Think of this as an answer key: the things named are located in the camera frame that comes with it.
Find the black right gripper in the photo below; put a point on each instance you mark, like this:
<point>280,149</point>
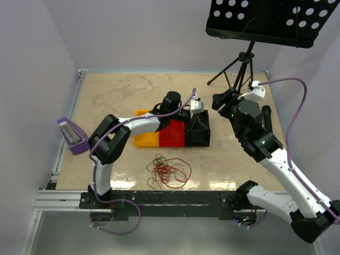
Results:
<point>229,98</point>

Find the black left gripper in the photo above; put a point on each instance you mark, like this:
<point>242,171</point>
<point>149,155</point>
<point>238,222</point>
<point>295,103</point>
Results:
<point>196,118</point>

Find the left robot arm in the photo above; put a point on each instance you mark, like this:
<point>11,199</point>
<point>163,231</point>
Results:
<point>109,139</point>

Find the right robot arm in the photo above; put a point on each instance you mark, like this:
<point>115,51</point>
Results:
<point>308,211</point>

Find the black plastic bin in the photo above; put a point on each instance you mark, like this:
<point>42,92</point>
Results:
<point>198,138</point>

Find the red plastic bin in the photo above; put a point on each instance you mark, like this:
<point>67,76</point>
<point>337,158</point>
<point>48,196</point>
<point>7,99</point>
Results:
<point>173,135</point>

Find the yellow plastic bin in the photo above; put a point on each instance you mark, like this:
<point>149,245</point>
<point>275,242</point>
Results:
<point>145,134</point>

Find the black music stand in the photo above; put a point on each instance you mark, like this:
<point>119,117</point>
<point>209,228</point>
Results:
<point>286,23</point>

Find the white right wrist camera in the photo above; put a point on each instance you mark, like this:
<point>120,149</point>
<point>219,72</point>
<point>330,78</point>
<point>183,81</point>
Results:
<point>256,92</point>

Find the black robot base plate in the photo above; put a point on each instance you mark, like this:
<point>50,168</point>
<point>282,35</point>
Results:
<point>213,204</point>

